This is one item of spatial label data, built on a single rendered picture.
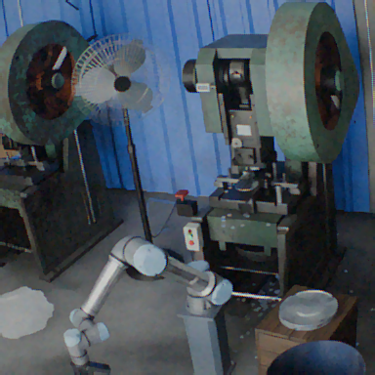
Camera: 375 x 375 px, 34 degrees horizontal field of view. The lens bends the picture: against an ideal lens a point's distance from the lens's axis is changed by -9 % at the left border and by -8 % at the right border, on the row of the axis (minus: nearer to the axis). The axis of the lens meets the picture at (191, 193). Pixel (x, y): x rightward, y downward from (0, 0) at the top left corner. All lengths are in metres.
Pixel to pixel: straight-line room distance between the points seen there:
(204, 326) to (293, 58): 1.29
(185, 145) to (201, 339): 2.22
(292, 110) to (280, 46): 0.29
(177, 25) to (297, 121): 2.09
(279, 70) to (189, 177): 2.44
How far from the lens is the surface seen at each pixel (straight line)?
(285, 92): 2.74
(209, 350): 3.08
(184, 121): 4.87
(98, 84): 3.71
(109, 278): 2.64
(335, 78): 3.04
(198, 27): 4.58
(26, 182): 4.30
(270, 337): 2.98
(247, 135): 3.27
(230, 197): 3.23
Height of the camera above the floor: 2.17
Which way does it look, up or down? 25 degrees down
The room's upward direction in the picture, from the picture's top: 9 degrees counter-clockwise
